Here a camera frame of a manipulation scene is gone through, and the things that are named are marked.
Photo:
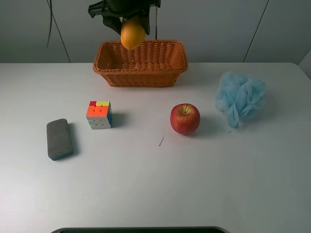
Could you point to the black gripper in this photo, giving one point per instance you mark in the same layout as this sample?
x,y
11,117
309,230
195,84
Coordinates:
x,y
111,10

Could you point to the yellow orange mango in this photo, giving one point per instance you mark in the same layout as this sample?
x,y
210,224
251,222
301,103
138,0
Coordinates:
x,y
132,33

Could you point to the orange wicker basket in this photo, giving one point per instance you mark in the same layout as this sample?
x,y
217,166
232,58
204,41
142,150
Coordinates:
x,y
155,63

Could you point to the red apple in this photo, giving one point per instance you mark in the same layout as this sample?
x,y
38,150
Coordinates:
x,y
185,118

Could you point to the colourful puzzle cube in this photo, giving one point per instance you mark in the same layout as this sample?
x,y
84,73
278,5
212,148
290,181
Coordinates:
x,y
99,115

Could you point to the light blue bath loofah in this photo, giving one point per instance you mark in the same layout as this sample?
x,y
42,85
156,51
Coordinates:
x,y
239,97

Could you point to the grey whiteboard eraser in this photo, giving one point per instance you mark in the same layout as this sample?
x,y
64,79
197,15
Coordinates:
x,y
59,141

